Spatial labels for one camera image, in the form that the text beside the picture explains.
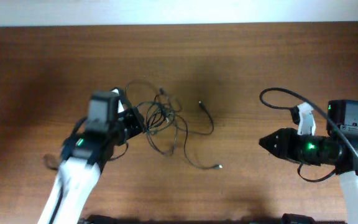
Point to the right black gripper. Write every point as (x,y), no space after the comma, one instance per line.
(288,144)

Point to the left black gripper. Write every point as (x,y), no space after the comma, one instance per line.
(130,121)

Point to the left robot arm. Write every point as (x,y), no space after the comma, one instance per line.
(111,121)

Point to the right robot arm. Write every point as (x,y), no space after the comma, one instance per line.
(303,147)

